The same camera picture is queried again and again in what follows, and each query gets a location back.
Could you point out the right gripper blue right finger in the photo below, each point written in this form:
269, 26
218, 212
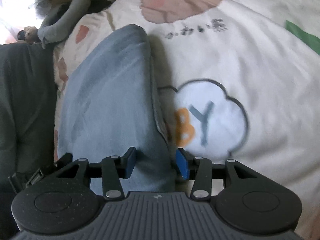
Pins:
183, 161

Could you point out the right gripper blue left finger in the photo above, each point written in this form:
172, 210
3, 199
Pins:
128, 161

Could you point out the blue denim drawstring pants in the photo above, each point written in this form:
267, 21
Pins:
111, 104

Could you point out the dark green pillow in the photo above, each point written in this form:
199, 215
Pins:
28, 101

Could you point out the cream bear print bedsheet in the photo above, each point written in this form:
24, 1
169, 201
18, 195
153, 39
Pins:
235, 79

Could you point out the small teddy bear toy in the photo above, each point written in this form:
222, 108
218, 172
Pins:
28, 35

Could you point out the grey curved neck pillow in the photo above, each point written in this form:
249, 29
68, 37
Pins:
61, 20

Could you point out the white plastic wrapped pillow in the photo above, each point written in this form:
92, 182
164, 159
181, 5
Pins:
18, 14

